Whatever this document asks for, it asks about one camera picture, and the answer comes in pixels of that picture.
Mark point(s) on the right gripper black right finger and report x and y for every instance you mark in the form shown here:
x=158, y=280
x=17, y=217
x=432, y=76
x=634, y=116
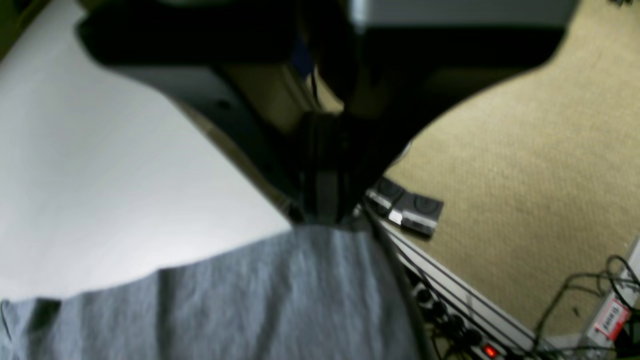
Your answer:
x=397, y=65

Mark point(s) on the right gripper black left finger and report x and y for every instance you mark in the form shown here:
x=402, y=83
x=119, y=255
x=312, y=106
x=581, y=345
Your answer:
x=231, y=63

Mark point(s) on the grey T-shirt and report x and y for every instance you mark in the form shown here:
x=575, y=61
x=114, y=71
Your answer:
x=312, y=293

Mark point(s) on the black foot pedals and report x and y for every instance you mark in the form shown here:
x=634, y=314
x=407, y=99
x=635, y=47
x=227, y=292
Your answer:
x=413, y=212

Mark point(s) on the white power strip red switch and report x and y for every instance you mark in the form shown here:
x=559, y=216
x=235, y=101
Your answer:
x=499, y=330

